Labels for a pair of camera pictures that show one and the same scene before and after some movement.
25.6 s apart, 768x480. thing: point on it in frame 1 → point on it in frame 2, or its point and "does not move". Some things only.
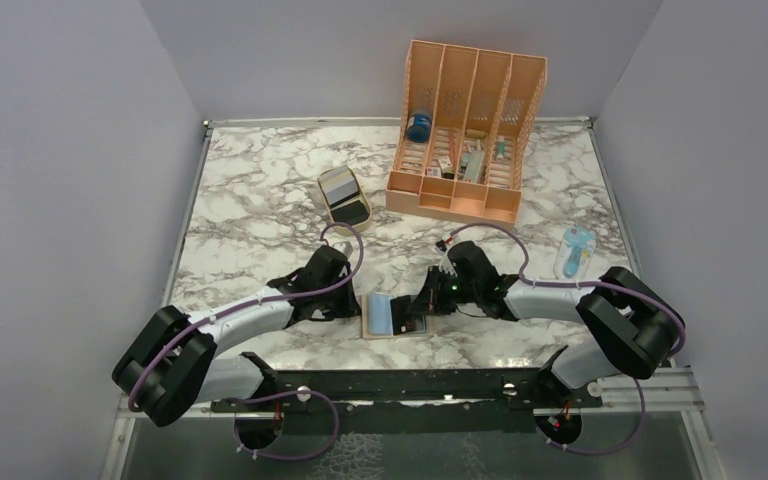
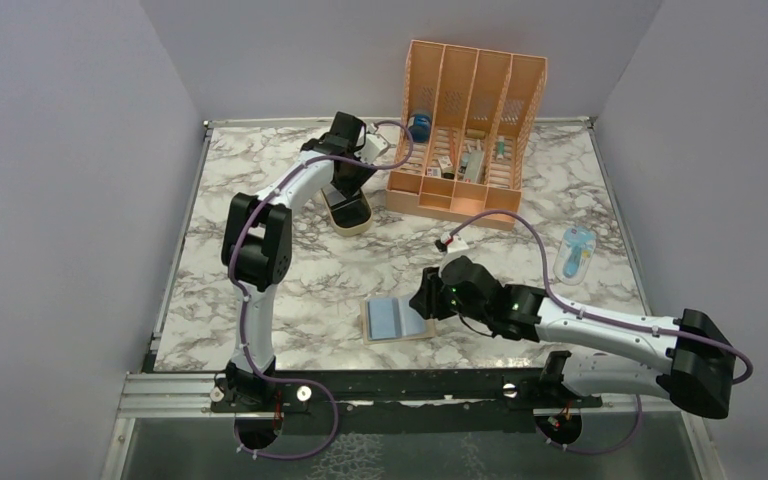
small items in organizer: (470, 164) does not move
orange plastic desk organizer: (466, 118) does not move
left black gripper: (350, 307) → (347, 188)
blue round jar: (419, 127) does not move
